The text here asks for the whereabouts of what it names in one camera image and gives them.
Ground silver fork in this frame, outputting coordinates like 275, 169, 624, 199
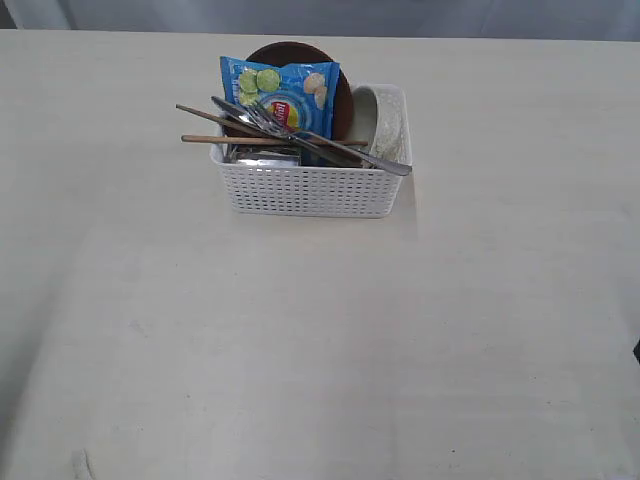
244, 103, 412, 177

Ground blue chips bag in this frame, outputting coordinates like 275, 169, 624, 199
220, 56, 340, 138

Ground silver table knife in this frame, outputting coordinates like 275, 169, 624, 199
210, 95, 365, 164

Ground wooden chopstick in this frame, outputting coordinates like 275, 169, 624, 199
181, 135, 369, 147
175, 104, 264, 138

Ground brown round plate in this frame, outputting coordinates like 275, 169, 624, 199
245, 42, 354, 140

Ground white perforated plastic basket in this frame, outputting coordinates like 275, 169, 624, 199
209, 82, 415, 220

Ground shiny steel cup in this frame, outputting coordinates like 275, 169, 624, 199
224, 145, 302, 167

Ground white ceramic bowl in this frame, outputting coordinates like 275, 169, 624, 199
346, 85, 403, 161

